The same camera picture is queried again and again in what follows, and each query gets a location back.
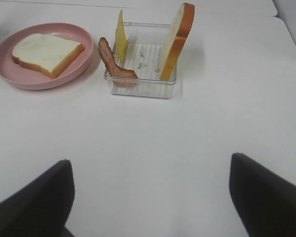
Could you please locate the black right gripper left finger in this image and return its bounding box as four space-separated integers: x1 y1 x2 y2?
0 160 75 237

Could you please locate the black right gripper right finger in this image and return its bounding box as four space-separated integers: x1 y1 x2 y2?
229 153 296 237

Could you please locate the bread slice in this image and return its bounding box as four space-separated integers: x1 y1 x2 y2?
159 2 195 81
11 34 84 79

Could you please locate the yellow cheese slice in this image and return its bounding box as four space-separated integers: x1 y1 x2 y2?
115 9 129 63

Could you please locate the pink round plate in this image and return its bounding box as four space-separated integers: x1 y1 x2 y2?
0 23 94 90

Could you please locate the right clear plastic tray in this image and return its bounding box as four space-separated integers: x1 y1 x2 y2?
104 22 177 99

